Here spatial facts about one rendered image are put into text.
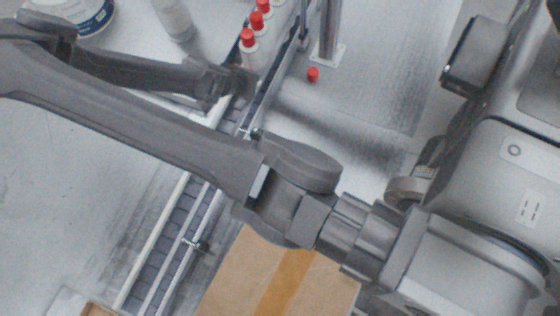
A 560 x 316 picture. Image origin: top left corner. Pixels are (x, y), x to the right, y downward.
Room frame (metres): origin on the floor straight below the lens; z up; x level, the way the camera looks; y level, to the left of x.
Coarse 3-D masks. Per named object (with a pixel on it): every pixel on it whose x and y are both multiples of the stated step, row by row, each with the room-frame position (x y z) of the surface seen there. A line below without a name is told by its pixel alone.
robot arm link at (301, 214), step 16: (272, 176) 0.14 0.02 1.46; (272, 192) 0.12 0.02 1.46; (288, 192) 0.11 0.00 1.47; (304, 192) 0.11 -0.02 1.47; (256, 208) 0.11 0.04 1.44; (272, 208) 0.10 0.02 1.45; (288, 208) 0.10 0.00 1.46; (304, 208) 0.09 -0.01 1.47; (320, 208) 0.09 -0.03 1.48; (272, 224) 0.09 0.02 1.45; (288, 224) 0.08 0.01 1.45; (304, 224) 0.08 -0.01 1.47; (320, 224) 0.08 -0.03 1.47; (304, 240) 0.06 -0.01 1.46
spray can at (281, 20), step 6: (270, 0) 0.74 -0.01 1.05; (276, 0) 0.73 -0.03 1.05; (282, 0) 0.73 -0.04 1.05; (276, 6) 0.72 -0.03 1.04; (282, 6) 0.72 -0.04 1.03; (276, 12) 0.72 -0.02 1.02; (282, 12) 0.72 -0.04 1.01; (276, 18) 0.72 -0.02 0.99; (282, 18) 0.72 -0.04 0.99; (288, 18) 0.74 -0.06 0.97; (276, 24) 0.72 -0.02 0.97; (282, 24) 0.72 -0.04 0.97; (276, 30) 0.72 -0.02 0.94; (282, 30) 0.72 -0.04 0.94; (288, 36) 0.74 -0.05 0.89
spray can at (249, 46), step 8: (240, 32) 0.62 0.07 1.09; (248, 32) 0.62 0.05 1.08; (240, 40) 0.63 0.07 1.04; (248, 40) 0.60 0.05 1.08; (256, 40) 0.62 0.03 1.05; (240, 48) 0.61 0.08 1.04; (248, 48) 0.60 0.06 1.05; (256, 48) 0.60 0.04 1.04; (248, 56) 0.59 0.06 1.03; (256, 56) 0.60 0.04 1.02; (248, 64) 0.60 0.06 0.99; (256, 64) 0.60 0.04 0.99; (264, 80) 0.61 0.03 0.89
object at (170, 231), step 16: (272, 80) 0.62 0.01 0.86; (240, 96) 0.57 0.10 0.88; (256, 96) 0.56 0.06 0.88; (224, 112) 0.53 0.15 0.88; (240, 112) 0.52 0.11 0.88; (224, 128) 0.48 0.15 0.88; (192, 176) 0.35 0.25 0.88; (192, 192) 0.31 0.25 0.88; (208, 192) 0.30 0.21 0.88; (176, 208) 0.27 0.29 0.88; (208, 208) 0.27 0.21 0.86; (176, 224) 0.23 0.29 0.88; (192, 224) 0.23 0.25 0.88; (160, 240) 0.20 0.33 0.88; (160, 256) 0.16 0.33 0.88; (176, 256) 0.15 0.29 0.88; (144, 272) 0.12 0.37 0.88; (144, 288) 0.09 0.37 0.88; (160, 288) 0.08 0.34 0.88; (128, 304) 0.05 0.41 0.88
